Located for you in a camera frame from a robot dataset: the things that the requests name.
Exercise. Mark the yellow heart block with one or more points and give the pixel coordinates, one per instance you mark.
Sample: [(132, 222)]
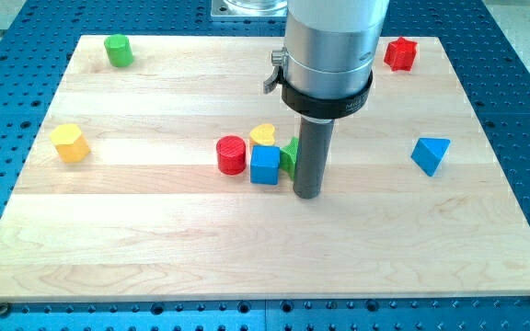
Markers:
[(263, 134)]

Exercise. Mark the green cylinder block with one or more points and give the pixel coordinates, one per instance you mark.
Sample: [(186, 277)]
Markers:
[(118, 50)]

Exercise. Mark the red star block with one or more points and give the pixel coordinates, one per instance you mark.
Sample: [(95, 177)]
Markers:
[(401, 54)]

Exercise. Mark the wooden board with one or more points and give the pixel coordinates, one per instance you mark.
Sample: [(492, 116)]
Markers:
[(147, 215)]

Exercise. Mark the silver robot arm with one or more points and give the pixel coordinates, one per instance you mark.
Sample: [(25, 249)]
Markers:
[(331, 45)]

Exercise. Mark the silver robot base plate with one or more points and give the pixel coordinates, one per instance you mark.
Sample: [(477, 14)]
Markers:
[(241, 10)]

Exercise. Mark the green star block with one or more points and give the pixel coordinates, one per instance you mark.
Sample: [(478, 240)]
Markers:
[(288, 156)]

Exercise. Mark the blue triangle block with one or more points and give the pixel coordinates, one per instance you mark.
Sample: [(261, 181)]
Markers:
[(428, 153)]

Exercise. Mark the blue cube block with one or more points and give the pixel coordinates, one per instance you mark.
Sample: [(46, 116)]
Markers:
[(264, 165)]

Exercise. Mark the red cylinder block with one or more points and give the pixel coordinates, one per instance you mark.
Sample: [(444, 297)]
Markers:
[(231, 155)]

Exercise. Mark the yellow hexagon block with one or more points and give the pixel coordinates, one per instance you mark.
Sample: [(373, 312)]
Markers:
[(70, 143)]

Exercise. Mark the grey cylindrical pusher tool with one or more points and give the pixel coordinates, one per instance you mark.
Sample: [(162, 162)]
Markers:
[(313, 145)]

